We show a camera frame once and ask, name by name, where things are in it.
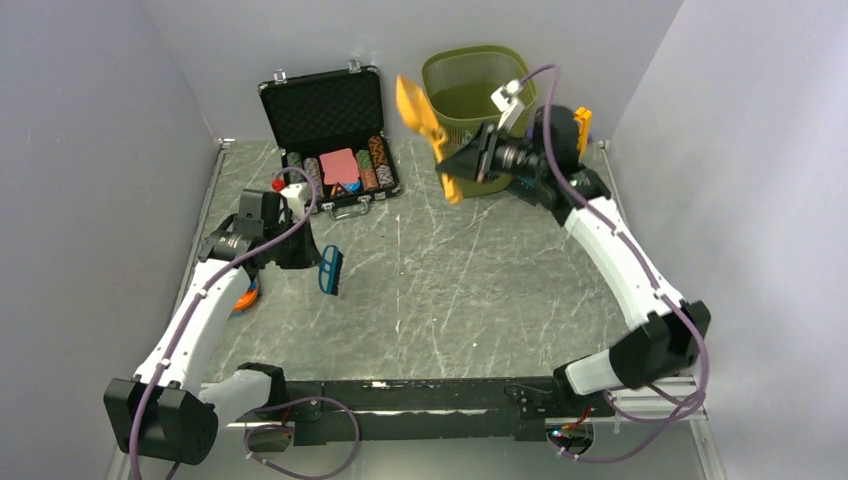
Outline orange slotted scoop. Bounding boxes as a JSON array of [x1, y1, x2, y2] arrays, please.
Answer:
[[395, 75, 463, 205]]

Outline toy brick construction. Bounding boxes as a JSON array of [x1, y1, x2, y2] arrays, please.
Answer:
[[506, 105, 594, 207]]

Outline orange toy with blocks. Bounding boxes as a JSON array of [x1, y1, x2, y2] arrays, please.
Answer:
[[231, 279, 261, 315]]

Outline blue hand brush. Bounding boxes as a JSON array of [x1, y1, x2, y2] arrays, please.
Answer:
[[318, 245, 344, 296]]

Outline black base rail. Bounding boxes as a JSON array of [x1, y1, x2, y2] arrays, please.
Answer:
[[221, 376, 617, 446]]

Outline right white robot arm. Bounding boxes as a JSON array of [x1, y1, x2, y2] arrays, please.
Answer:
[[437, 80, 711, 416]]

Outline black poker chip case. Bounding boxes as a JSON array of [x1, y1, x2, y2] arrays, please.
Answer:
[[257, 60, 403, 220]]

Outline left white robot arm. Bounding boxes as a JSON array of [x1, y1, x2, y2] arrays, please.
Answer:
[[103, 183, 321, 466]]

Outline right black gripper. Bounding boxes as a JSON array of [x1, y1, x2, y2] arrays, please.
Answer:
[[438, 121, 550, 184]]

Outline green mesh waste basket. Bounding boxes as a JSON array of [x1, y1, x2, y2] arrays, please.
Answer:
[[422, 45, 536, 204]]

